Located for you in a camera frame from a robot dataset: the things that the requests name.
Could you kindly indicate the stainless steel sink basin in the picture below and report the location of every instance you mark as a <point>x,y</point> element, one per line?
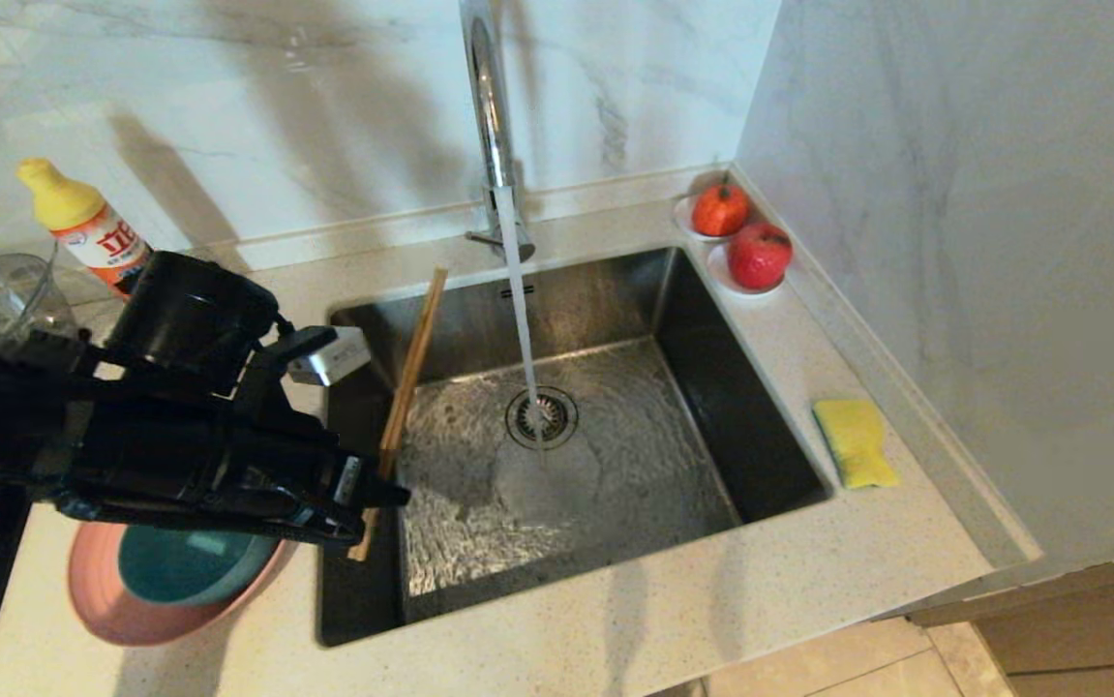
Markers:
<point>711,387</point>

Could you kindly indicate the blue bowl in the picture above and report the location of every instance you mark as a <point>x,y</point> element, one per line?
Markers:
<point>189,571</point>

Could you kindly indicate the small white dish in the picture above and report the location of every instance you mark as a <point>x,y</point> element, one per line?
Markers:
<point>721,276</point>
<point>682,218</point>

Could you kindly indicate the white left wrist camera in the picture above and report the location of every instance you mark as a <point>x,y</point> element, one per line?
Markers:
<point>329,358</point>

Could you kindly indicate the chrome kitchen faucet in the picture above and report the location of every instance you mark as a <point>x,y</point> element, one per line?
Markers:
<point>489,106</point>

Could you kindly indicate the pink round plate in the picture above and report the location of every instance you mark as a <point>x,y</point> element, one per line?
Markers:
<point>131,620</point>

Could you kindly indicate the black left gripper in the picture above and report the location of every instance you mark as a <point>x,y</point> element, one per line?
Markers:
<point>198,465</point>

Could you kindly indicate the orange dish soap bottle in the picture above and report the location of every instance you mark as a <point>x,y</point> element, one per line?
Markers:
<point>82,223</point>

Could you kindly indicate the running tap water stream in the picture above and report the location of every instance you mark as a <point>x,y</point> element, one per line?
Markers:
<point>521,310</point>

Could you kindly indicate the brown wooden chopstick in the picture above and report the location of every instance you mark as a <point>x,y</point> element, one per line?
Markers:
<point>406,378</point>
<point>418,358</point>

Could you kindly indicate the red apple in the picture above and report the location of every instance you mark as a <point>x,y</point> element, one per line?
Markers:
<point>760,257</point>

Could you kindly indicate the yellow fish-shaped sponge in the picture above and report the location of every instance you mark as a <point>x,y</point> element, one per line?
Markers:
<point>855,442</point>

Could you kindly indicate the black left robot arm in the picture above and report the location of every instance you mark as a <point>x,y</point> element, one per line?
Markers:
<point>34,416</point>

